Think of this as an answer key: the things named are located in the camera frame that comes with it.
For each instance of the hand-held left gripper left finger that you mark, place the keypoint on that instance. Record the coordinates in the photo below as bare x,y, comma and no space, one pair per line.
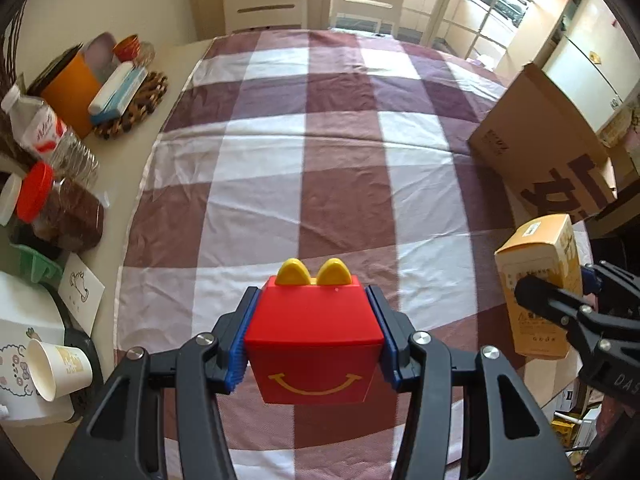
235,355

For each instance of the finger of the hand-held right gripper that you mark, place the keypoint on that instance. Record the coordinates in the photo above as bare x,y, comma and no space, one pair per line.
545,297
615,282

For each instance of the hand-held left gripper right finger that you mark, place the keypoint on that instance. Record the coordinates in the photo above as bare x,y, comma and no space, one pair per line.
394,360

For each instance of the yellow white carton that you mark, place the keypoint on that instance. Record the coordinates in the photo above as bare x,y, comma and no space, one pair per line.
540,250

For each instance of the large brown cardboard box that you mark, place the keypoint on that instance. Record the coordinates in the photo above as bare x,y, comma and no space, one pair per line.
540,130

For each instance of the white cartoon printed container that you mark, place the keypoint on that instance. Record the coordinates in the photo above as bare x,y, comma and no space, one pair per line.
20,310

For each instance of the orange container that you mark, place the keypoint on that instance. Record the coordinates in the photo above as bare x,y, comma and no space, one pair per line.
70,97

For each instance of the white box black label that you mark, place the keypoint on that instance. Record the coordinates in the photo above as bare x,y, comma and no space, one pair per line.
569,397

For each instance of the small yellow box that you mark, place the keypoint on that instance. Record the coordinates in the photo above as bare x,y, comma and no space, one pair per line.
562,430

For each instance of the yellow patterned bag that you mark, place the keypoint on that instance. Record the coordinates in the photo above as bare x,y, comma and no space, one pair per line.
615,130

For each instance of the black tray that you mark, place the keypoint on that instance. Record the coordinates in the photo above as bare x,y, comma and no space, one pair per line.
80,345

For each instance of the white drawing card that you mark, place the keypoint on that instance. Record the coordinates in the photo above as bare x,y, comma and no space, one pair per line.
82,292

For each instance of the white paper cup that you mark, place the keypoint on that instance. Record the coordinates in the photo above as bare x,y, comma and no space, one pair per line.
60,367

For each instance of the purple white checked tablecloth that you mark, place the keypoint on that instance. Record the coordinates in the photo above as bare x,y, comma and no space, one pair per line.
325,160

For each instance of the red lid glass jar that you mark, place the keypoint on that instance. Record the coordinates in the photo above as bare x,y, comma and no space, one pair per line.
70,215

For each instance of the green plastic holder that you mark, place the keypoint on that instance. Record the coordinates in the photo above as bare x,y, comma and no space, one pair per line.
35,262

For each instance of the white refrigerator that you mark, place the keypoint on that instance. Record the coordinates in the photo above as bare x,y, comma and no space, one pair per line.
585,60

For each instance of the woven brown trivet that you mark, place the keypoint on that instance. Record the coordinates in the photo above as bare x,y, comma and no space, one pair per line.
147,105

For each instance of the white lid jar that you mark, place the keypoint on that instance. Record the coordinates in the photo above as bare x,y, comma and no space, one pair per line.
9,200

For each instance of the light blue tissue pack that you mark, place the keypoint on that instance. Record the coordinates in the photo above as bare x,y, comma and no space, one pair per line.
127,92

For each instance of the plastic bottle red label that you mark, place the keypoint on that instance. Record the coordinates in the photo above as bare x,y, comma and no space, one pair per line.
45,135

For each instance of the white oblong case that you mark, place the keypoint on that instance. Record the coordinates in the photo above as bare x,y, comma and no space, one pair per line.
112,87

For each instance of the black toaster oven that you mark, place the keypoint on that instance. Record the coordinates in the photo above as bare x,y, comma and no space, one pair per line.
511,5

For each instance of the glass sliding door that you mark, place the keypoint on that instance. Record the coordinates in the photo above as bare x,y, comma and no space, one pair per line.
475,10

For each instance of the clear drinking glass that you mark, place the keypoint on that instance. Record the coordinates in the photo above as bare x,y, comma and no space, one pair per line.
146,54

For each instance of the small red bowl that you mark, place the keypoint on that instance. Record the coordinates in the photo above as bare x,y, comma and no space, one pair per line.
126,46

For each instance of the grey pink pouch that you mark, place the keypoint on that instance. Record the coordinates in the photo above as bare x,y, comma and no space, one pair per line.
100,52

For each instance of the dark reed sticks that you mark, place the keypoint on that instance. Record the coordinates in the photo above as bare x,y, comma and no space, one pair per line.
12,50

